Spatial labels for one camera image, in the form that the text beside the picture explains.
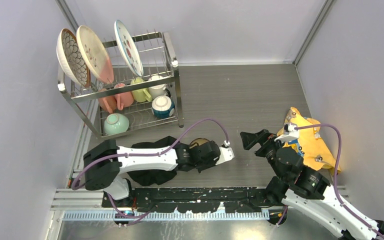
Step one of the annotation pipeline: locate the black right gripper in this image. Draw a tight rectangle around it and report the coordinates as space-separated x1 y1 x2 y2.
239 127 288 180

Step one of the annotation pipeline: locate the brown bowl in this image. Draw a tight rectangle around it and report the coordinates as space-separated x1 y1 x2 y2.
189 138 209 149

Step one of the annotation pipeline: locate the dark blue bowl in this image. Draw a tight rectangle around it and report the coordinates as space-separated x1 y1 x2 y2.
151 95 175 119

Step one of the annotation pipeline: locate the white ribbed mug black handle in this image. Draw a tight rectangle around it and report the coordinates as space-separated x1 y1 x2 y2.
148 75 171 99

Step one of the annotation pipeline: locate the light green mug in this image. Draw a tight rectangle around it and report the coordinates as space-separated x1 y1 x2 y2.
130 77 153 103

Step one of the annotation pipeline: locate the mint green bowl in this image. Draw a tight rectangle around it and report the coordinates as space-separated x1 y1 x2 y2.
103 113 130 135

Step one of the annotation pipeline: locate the watermelon pattern plate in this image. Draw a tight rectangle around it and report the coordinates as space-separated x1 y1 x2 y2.
114 19 144 77

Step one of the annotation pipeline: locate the pink and cream plate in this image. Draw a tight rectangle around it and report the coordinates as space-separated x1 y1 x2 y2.
76 25 114 84

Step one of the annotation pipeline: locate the flower pattern brown-rim plate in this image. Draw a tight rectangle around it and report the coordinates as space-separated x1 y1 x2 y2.
56 28 91 88

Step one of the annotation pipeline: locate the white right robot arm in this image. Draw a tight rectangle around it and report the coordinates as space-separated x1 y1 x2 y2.
240 124 384 240

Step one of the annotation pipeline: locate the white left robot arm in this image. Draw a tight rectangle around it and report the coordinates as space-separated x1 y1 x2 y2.
83 136 235 207

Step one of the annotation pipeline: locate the metal dish rack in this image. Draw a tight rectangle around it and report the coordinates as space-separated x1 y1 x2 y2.
57 31 184 140

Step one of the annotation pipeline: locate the yellow cartoon cloth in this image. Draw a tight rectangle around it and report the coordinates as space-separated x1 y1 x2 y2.
276 107 342 175

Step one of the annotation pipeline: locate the black cloth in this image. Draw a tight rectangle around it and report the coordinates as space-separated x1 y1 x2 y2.
127 136 177 187

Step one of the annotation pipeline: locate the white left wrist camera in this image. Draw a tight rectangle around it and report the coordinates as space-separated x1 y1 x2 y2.
215 140 235 166

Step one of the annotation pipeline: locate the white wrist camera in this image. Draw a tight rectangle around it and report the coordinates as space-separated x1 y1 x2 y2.
215 140 235 166
274 123 300 143

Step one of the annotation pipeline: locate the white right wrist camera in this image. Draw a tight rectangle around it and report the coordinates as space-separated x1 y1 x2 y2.
274 123 300 143

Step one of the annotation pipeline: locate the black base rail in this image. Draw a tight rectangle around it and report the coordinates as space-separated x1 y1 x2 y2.
114 186 284 214

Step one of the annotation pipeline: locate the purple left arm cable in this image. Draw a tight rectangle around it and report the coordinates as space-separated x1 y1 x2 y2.
71 118 231 226

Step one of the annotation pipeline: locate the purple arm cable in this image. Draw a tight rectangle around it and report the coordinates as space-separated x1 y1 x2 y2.
274 123 384 240
71 118 231 226

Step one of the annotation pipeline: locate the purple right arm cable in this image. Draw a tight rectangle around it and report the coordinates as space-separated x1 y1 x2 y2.
274 123 384 240

